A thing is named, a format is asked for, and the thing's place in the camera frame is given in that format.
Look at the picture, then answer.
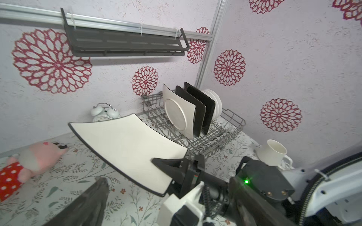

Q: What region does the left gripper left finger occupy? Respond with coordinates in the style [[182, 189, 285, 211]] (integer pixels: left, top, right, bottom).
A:
[[45, 177, 109, 226]]

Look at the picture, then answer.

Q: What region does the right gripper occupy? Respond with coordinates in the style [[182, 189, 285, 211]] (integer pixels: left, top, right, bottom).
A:
[[151, 154, 228, 203]]

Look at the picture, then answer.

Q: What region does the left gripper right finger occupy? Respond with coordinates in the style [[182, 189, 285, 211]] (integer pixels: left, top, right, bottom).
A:
[[227, 177, 295, 226]]

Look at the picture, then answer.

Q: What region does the white square plate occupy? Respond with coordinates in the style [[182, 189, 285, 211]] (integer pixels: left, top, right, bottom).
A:
[[162, 84, 194, 141], [68, 114, 188, 197]]

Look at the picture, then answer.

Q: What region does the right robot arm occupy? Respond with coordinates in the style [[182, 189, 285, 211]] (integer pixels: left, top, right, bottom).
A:
[[152, 153, 362, 226]]

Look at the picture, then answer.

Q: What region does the white ceramic mug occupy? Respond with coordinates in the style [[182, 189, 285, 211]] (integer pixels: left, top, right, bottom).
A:
[[256, 139, 293, 170]]

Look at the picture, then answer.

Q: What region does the black square plate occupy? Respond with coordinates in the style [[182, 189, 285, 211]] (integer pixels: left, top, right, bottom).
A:
[[175, 85, 206, 137], [183, 82, 216, 137]]

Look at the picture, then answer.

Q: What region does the pink plush toy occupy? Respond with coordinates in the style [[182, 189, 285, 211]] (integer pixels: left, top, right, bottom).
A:
[[1, 141, 68, 202]]

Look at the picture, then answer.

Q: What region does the white round plate one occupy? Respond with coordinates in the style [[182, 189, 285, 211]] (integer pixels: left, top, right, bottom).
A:
[[202, 90, 220, 120]]

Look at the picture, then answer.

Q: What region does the white round plate two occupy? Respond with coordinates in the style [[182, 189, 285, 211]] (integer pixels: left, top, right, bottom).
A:
[[208, 89, 222, 117]]

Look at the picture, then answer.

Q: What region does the white alarm clock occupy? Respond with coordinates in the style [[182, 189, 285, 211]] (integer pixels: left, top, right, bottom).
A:
[[90, 103, 121, 122]]

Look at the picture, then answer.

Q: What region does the grey wire dish rack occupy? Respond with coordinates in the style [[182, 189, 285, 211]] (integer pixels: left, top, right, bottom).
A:
[[141, 91, 246, 159]]

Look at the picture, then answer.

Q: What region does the grey wall shelf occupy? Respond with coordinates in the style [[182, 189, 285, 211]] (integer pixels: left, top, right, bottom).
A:
[[61, 8, 190, 57]]

